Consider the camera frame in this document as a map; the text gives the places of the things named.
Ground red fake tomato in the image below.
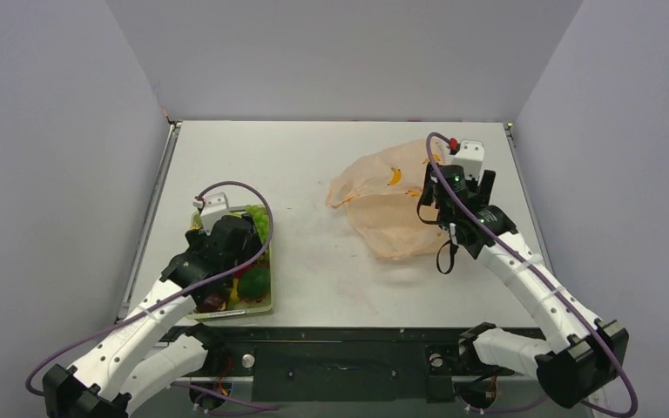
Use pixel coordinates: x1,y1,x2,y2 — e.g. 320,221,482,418
234,264,254,279

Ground orange plastic bag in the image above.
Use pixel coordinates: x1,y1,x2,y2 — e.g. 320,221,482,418
326,139,448,260

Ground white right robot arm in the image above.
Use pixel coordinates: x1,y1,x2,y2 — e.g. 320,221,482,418
417,164,629,408

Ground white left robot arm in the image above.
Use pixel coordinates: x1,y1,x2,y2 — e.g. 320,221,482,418
42,214,265,417

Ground yellow fake bananas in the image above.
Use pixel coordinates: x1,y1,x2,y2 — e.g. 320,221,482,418
226,287,240,309

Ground dark red fake fruit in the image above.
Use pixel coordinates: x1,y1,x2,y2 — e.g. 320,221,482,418
198,293,227,314

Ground green plastic basket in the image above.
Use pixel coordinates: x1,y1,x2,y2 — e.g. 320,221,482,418
186,206,274,322

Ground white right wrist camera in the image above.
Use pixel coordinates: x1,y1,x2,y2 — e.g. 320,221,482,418
449,138,485,181

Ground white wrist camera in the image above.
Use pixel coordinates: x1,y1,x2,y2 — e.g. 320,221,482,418
449,138,485,181
192,192,231,232

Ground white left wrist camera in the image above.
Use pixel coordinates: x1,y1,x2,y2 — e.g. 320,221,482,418
192,192,231,232

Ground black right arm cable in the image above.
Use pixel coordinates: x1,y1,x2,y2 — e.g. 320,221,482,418
416,184,460,276

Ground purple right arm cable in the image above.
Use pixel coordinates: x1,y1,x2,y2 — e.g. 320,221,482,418
425,132,639,418

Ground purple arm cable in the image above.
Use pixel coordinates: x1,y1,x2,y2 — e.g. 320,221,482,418
425,132,639,418
24,180,281,416

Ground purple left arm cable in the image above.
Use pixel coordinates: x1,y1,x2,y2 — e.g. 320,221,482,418
24,180,281,416

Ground aluminium table frame rail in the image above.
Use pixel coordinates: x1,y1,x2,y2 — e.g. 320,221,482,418
115,121,183,323

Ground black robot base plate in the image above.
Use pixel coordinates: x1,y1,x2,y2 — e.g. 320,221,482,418
189,326,513,402

